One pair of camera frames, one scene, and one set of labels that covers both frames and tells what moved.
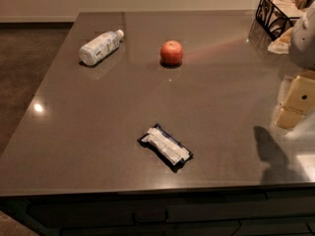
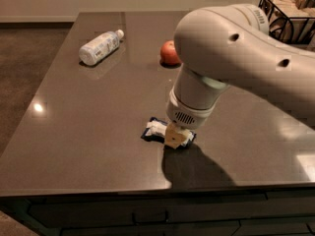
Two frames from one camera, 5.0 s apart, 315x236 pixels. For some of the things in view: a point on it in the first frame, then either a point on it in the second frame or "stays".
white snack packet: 166,147 -> 156,131
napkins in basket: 288,4 stays
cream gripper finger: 300,95 -> 189,106
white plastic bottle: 97,48 stays
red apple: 171,52 stays
